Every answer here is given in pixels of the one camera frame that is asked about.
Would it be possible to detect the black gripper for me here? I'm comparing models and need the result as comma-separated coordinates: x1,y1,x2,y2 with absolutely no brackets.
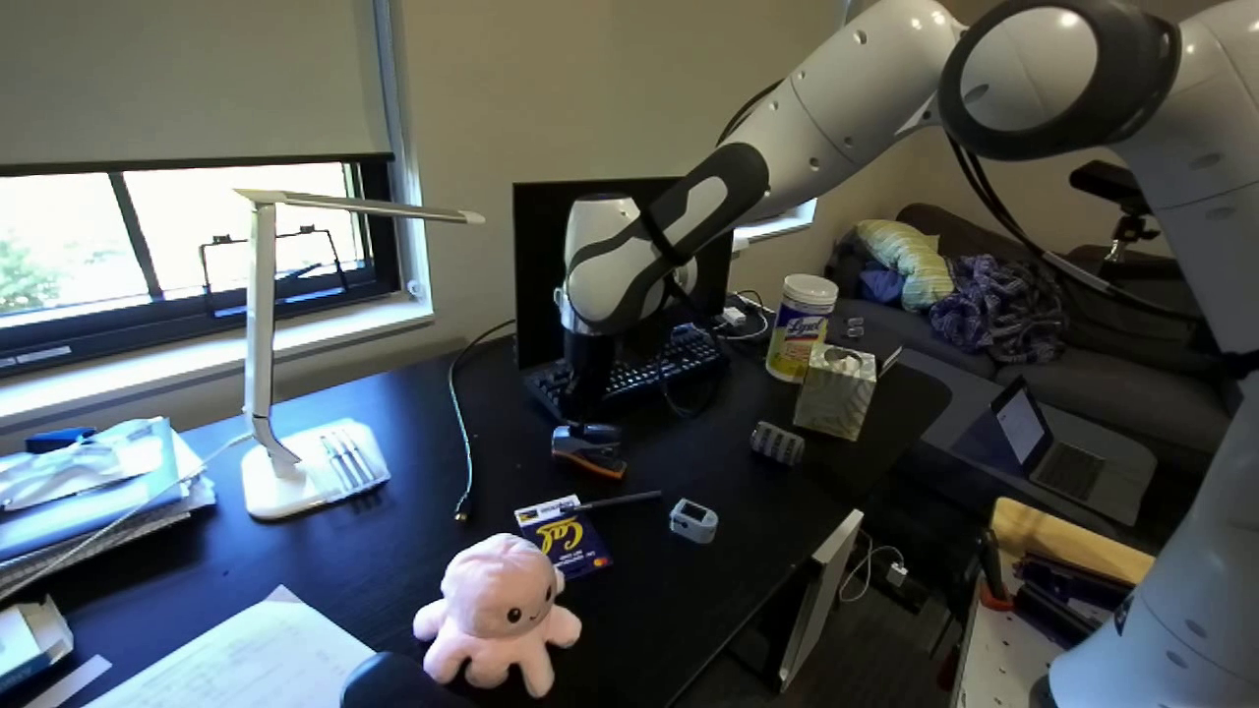
564,322,621,433

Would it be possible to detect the black keyboard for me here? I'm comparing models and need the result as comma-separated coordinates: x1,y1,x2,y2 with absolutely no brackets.
522,320,736,425

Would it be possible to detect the black computer monitor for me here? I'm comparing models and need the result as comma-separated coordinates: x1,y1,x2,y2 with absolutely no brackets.
506,175,741,373

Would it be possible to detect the blue card packet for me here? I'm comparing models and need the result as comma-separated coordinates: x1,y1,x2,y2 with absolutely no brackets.
531,512,617,586

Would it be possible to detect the small white clip device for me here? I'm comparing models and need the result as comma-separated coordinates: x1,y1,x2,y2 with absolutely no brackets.
666,493,724,548

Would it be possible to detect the pink octopus plush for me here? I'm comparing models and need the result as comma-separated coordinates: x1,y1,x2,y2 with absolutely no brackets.
408,527,586,699

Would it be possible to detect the wipes canister with white lid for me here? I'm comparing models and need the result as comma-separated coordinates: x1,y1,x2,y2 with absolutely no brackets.
765,273,842,391

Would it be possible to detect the patterned tissue box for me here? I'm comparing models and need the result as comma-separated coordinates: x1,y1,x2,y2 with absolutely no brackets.
786,340,882,444

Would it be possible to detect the white flat panel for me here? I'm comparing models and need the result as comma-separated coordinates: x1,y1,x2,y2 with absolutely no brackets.
777,508,870,695

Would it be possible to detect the white desk lamp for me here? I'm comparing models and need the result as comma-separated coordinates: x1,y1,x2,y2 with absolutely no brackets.
231,184,488,527

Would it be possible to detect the yellow white pillow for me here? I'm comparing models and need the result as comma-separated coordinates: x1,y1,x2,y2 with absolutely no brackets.
858,218,959,311

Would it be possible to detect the white paper sheet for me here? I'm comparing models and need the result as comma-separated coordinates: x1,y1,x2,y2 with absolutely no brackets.
82,583,387,708

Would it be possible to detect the purple cloth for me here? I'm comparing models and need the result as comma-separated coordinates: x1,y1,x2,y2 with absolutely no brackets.
926,250,1076,370

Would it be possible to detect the wooden board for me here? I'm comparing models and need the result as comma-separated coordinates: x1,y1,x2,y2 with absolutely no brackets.
986,493,1157,590

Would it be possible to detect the open grey laptop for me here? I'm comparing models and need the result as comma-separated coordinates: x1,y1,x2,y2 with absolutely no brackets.
986,373,1160,527

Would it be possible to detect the stack of books and papers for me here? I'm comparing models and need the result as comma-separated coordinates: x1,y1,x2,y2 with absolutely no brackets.
0,413,221,604

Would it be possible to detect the black tool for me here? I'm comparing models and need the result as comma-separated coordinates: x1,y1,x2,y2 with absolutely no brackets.
1015,554,1132,649

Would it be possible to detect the grey roller blind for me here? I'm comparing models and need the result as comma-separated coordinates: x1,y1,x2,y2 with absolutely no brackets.
0,0,396,175

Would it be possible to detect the dark couch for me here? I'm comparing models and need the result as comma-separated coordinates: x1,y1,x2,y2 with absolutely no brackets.
837,200,1242,527

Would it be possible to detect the white cable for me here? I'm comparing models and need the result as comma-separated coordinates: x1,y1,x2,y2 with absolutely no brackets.
446,315,522,527

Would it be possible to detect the black window frame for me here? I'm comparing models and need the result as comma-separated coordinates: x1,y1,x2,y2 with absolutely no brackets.
0,155,406,378

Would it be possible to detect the metal wire bracket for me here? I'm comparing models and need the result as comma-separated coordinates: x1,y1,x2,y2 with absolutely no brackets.
194,225,352,315

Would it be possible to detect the thick black cable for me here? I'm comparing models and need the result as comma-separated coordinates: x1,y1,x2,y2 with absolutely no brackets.
945,124,1183,322

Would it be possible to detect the black camera on stand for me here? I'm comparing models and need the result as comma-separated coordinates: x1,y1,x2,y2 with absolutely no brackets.
1065,156,1173,253

